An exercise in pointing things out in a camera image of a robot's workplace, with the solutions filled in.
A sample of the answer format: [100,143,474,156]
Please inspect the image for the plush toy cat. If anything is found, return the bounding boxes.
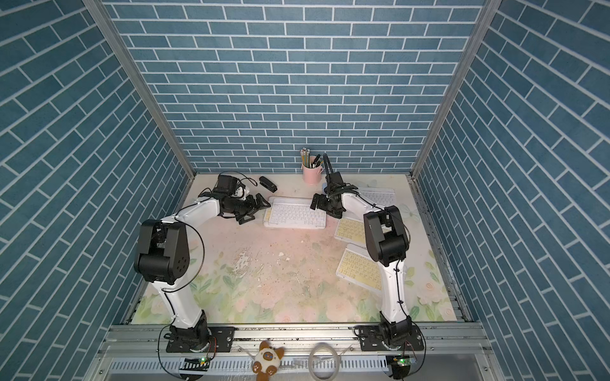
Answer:
[252,341,285,381]

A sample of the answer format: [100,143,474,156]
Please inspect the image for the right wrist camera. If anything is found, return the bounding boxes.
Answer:
[322,153,346,195]

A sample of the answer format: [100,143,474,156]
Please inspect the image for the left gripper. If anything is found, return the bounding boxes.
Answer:
[226,192,271,224]

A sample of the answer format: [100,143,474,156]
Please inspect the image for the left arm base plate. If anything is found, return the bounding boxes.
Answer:
[163,326,236,353]

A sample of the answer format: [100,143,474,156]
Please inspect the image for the black stapler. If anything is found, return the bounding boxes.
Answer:
[259,176,278,193]

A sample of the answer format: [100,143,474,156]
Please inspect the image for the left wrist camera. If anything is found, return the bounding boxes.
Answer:
[213,174,249,198]

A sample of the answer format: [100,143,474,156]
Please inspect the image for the white keyboard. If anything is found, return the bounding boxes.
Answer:
[358,187,397,206]
[268,197,327,230]

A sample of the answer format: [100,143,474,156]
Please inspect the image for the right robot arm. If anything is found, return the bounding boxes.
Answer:
[311,187,414,347]

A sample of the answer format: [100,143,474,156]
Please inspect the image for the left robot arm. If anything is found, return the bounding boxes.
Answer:
[134,191,271,352]

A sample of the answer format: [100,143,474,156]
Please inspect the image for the yellow keyboard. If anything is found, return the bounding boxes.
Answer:
[335,244,383,295]
[335,218,366,248]
[264,208,272,227]

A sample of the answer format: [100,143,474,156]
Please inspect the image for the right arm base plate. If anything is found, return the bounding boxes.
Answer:
[352,323,425,352]

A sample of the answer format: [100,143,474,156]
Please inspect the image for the coiled white cable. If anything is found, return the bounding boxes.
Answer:
[307,342,342,381]

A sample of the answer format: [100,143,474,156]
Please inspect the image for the pink pen cup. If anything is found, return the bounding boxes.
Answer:
[302,156,323,185]

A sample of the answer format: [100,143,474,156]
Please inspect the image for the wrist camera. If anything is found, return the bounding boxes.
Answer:
[322,153,346,195]
[213,174,249,198]

